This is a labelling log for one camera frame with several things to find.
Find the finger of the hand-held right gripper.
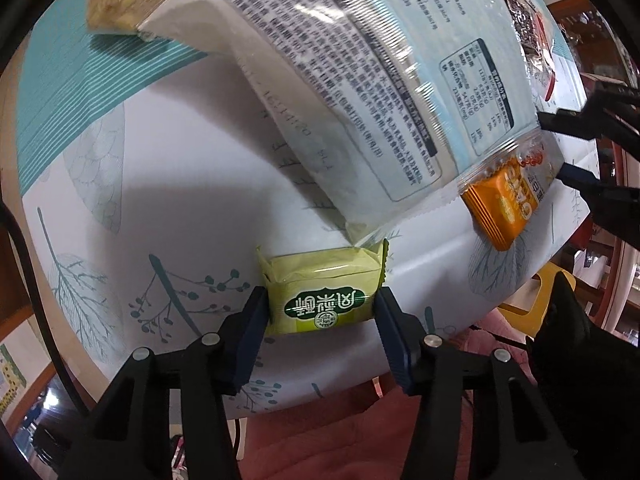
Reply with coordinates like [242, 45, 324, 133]
[557, 162, 640, 251]
[537, 80, 640, 143]

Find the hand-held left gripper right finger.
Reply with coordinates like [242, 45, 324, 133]
[372, 285, 586, 480]

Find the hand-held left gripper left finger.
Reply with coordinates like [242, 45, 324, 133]
[60, 285, 273, 480]

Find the green snack packet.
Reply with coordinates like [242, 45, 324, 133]
[256, 239, 391, 337]

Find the orange snack packet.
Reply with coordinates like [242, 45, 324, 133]
[460, 135, 558, 252]

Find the red brown snack packet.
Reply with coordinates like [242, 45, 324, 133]
[492, 0, 558, 101]

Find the pale blue snack bag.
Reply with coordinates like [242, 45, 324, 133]
[137, 0, 546, 241]

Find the low wooden cabinet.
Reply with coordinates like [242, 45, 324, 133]
[547, 0, 640, 91]

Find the yellow wooden stool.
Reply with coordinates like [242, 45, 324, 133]
[500, 265, 571, 331]

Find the colourful wall poster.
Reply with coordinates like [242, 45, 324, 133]
[0, 342, 26, 426]

